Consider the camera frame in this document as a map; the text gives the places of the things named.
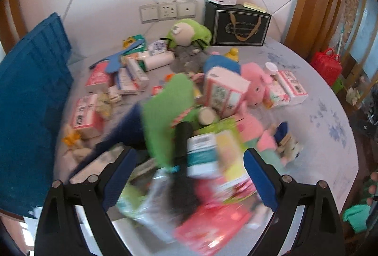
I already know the pink Kotex pad package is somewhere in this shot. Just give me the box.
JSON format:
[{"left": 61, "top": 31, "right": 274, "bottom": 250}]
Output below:
[{"left": 174, "top": 204, "right": 252, "bottom": 255}]

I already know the red white tissue pack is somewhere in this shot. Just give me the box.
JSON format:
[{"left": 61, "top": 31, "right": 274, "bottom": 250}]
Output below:
[{"left": 276, "top": 71, "right": 308, "bottom": 106}]

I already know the red white box lower left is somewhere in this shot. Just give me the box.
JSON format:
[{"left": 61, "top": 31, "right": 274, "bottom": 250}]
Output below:
[{"left": 71, "top": 94, "right": 104, "bottom": 140}]

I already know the teal white medicine box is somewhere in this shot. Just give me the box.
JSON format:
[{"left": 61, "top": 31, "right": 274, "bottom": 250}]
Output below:
[{"left": 186, "top": 132, "right": 220, "bottom": 179}]

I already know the pink pig plush toy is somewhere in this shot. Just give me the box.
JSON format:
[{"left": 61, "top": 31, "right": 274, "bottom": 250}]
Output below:
[{"left": 241, "top": 62, "right": 272, "bottom": 107}]

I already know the blue plastic storage bin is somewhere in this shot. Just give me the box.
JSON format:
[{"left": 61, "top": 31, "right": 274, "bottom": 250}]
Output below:
[{"left": 1, "top": 13, "right": 73, "bottom": 217}]

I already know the red plastic basket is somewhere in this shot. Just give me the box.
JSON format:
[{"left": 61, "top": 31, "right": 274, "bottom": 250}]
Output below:
[{"left": 310, "top": 48, "right": 342, "bottom": 86}]

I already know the white plastic bottle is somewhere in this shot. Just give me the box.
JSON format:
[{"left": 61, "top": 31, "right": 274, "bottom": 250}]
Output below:
[{"left": 263, "top": 62, "right": 278, "bottom": 76}]

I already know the pink white carton box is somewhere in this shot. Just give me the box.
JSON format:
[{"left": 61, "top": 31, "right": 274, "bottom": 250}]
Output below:
[{"left": 204, "top": 66, "right": 250, "bottom": 119}]

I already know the green cloth toy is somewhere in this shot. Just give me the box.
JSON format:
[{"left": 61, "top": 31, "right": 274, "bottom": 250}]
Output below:
[{"left": 142, "top": 74, "right": 195, "bottom": 168}]

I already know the white roll tube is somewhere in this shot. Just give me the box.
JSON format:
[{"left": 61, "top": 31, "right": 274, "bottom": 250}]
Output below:
[{"left": 143, "top": 51, "right": 175, "bottom": 71}]

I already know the yellow duck toy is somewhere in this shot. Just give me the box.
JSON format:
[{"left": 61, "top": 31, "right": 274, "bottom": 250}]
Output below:
[{"left": 224, "top": 47, "right": 239, "bottom": 63}]

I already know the black gift box gold pattern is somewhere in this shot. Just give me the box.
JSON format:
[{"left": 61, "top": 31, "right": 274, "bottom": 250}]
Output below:
[{"left": 204, "top": 1, "right": 271, "bottom": 46}]

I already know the green hooded plush doll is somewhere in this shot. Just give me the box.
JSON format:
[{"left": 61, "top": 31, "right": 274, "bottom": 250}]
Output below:
[{"left": 162, "top": 19, "right": 212, "bottom": 49}]

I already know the white wall socket panel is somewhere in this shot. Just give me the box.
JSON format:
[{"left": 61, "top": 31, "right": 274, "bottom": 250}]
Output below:
[{"left": 139, "top": 0, "right": 198, "bottom": 24}]

